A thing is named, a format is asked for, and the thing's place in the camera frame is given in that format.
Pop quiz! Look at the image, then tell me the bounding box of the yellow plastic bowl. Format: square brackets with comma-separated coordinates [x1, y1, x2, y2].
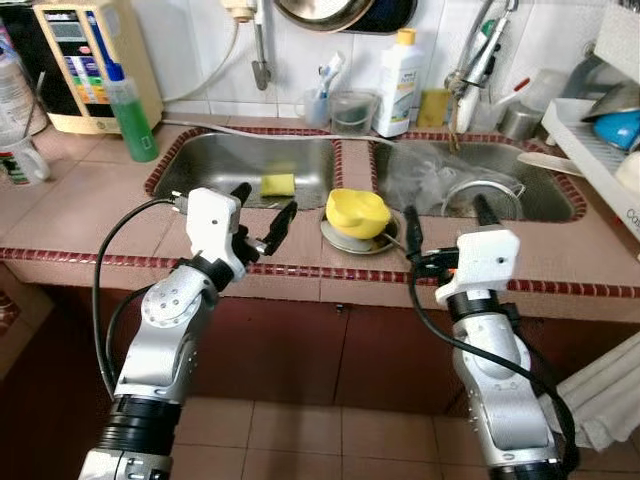
[324, 187, 394, 242]

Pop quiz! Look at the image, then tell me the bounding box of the round steel plate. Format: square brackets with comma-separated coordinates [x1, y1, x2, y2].
[319, 214, 400, 257]

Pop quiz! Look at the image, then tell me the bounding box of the steel strainer bowl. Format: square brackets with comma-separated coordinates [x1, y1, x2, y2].
[439, 179, 527, 222]

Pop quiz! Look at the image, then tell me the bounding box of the bright yellow sponge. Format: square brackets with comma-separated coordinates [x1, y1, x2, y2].
[261, 173, 298, 199]

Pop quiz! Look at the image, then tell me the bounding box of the stainless steel sink basin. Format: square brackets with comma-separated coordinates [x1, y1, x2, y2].
[369, 137, 587, 224]
[144, 127, 342, 210]

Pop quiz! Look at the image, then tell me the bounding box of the clear plastic bag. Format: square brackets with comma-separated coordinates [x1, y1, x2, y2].
[384, 139, 522, 217]

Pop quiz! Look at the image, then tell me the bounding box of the pale wooden spatula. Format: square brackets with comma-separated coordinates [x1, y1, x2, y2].
[516, 150, 572, 180]

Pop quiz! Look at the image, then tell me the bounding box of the small steel cup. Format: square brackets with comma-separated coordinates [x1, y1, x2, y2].
[496, 100, 542, 142]

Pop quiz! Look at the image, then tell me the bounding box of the dark red cabinet door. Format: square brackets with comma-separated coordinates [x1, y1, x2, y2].
[335, 300, 481, 417]
[505, 310, 640, 401]
[30, 285, 347, 407]

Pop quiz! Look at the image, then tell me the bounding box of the white dish rack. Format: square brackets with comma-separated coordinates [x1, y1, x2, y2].
[540, 95, 640, 238]

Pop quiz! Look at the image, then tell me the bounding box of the mustard yellow sponge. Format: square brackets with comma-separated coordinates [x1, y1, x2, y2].
[417, 88, 452, 130]

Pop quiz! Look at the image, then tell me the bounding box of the clear toothbrush cup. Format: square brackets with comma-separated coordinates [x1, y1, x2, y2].
[302, 85, 337, 130]

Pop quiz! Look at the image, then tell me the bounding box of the green dish soap bottle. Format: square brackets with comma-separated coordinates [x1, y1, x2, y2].
[103, 62, 160, 164]

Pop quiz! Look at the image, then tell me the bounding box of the clear plastic container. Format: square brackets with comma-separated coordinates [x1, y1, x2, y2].
[330, 89, 382, 137]

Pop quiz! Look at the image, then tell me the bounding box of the clear plastic tub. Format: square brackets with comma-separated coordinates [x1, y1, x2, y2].
[520, 67, 568, 107]

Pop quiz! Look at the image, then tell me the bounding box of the white detergent bottle yellow cap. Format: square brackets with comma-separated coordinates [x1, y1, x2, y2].
[372, 28, 427, 140]

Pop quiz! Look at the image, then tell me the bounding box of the white blue toothbrush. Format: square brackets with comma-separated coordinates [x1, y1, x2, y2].
[315, 52, 346, 99]

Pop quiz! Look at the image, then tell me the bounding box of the blue bowl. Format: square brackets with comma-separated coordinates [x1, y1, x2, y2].
[589, 108, 640, 152]

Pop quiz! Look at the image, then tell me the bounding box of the beige water ionizer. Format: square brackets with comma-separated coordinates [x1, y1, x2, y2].
[33, 0, 164, 135]

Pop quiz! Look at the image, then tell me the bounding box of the hanging steel pan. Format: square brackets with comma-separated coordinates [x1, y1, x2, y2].
[271, 0, 420, 37]

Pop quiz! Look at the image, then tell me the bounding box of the white hanging towel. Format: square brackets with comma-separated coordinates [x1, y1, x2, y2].
[544, 333, 640, 453]

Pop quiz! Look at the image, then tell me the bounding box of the white cutlery holder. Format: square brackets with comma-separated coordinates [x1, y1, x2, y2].
[591, 4, 640, 87]

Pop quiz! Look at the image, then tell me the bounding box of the white printed mug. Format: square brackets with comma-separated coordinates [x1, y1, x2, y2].
[0, 134, 52, 187]

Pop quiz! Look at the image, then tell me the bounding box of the white jar green lid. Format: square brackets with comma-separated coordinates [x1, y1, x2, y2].
[0, 45, 47, 141]

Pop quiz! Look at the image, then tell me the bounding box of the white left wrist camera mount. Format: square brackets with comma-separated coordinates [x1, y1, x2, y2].
[184, 186, 247, 283]

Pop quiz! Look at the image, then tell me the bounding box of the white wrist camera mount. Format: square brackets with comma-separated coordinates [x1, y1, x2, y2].
[184, 186, 247, 283]
[434, 227, 522, 307]

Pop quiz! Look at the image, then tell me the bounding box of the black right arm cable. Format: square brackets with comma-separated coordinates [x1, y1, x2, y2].
[404, 268, 583, 476]

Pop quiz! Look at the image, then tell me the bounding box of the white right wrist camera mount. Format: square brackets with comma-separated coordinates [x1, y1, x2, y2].
[434, 227, 522, 307]

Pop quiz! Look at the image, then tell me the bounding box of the white water hose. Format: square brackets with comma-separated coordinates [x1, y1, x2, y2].
[160, 117, 401, 147]

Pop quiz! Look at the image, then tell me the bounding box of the thin white ionizer hose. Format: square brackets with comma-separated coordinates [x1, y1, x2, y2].
[163, 14, 243, 107]

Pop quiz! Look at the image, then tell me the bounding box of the chrome wall tap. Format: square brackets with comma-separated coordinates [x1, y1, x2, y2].
[249, 0, 274, 92]

